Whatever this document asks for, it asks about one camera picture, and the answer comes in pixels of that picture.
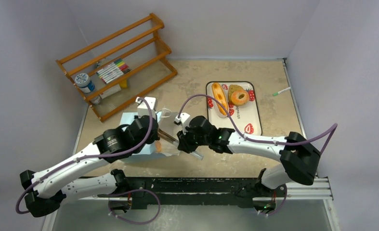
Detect green cap white marker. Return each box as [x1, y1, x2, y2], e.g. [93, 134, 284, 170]
[272, 87, 291, 96]

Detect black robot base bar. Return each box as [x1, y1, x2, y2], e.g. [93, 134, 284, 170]
[110, 177, 287, 215]

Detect brown fake bread slice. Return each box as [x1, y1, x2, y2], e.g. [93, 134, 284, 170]
[228, 85, 244, 103]

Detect metal kitchen tongs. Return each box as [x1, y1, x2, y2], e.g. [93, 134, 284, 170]
[157, 128, 204, 160]

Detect set of coloured markers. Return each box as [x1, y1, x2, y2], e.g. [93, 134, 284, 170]
[96, 58, 131, 84]

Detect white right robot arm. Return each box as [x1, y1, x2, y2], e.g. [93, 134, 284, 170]
[174, 113, 321, 196]

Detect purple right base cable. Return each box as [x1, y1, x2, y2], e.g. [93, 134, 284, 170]
[256, 188, 289, 218]

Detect white strawberry enamel tray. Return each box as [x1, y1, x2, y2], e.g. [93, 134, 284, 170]
[206, 81, 262, 135]

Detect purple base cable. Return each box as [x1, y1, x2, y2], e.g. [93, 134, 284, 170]
[256, 188, 289, 218]
[107, 187, 162, 225]

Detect yellow small bottle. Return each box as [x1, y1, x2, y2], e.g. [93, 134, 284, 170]
[119, 79, 128, 89]

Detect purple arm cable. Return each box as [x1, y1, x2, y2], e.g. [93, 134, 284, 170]
[176, 94, 338, 155]
[15, 98, 154, 215]

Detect long orange fake bread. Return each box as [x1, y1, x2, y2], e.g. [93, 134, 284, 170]
[211, 82, 229, 117]

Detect white blue paper bag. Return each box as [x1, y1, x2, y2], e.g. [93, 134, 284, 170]
[119, 108, 181, 164]

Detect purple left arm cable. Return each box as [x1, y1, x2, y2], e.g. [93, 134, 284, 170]
[15, 98, 154, 215]

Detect round orange fake bun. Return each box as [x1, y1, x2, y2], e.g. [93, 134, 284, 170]
[230, 90, 249, 106]

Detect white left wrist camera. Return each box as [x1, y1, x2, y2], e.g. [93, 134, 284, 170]
[135, 97, 157, 121]

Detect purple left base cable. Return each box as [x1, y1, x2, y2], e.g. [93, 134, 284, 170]
[107, 187, 162, 225]

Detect orange wooden shelf rack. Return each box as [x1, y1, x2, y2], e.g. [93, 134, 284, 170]
[56, 13, 178, 122]

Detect white flat box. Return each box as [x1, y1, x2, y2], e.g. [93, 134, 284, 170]
[100, 85, 121, 99]

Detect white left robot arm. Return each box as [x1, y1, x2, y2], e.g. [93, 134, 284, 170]
[15, 115, 159, 218]

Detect blue lid white jar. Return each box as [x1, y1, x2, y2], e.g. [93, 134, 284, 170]
[74, 73, 95, 93]

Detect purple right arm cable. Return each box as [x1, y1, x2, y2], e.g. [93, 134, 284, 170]
[176, 94, 338, 155]

